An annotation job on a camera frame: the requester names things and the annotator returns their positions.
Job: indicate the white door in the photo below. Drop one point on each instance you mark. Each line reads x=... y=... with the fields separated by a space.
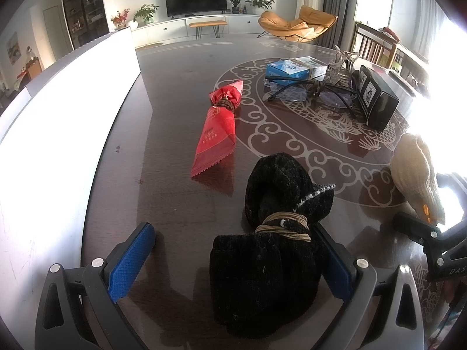
x=56 y=32

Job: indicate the black knit hat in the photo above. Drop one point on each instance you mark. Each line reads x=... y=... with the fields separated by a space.
x=262 y=280

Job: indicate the white and blue box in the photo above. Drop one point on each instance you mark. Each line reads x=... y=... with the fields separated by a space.
x=314 y=66

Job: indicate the red cloth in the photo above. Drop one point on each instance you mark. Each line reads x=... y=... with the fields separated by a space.
x=388 y=33

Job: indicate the dark wooden desktop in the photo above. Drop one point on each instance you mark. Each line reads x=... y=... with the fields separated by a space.
x=175 y=197

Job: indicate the white storage box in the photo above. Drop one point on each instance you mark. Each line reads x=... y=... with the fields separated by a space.
x=54 y=135

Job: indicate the large leafy potted plant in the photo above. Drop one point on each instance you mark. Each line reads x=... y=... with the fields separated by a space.
x=259 y=0

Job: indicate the red plastic packet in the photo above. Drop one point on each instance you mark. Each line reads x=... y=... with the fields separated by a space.
x=215 y=135

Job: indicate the wooden side table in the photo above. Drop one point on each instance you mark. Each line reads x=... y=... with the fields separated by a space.
x=31 y=70

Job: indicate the red flowers in white vase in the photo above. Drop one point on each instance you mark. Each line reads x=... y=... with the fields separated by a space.
x=122 y=18

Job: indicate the wooden bench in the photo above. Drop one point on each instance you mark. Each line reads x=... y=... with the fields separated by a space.
x=208 y=23

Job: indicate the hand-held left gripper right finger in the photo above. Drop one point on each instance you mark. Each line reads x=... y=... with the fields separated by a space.
x=339 y=266

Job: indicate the cream knitted glove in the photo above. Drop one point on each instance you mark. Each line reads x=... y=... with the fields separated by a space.
x=412 y=167

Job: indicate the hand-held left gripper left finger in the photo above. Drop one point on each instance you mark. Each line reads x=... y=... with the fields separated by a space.
x=127 y=262

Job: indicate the dark wooden chair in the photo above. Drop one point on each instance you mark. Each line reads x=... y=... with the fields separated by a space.
x=368 y=45

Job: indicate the clear plastic case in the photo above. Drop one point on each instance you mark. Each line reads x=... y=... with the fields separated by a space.
x=292 y=93

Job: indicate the green plastic stool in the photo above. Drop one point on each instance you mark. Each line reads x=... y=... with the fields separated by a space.
x=395 y=65

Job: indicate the orange lounge chair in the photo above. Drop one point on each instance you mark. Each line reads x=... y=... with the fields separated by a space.
x=288 y=25

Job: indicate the black eyeglasses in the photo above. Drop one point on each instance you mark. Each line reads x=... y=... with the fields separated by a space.
x=334 y=99

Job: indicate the black box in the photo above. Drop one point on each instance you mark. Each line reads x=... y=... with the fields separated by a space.
x=379 y=102

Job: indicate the framed wall painting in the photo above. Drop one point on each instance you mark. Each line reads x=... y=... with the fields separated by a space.
x=12 y=48

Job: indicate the small potted plant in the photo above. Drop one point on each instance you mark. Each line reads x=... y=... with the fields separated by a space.
x=235 y=5

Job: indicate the grey curtain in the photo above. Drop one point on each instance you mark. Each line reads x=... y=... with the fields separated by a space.
x=339 y=7

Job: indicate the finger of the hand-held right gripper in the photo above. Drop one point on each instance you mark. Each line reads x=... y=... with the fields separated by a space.
x=416 y=228
x=456 y=184

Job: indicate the glass vase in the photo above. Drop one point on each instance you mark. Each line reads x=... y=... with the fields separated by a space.
x=344 y=65

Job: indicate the dark glass display cabinet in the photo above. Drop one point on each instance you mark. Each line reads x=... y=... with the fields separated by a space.
x=85 y=7

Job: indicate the white television cabinet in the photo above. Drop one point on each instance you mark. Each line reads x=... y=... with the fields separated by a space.
x=164 y=31

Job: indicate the white sheer curtain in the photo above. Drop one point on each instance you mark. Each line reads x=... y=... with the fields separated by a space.
x=432 y=25

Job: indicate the bushy green potted plant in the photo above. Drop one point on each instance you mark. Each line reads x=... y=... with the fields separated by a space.
x=146 y=12

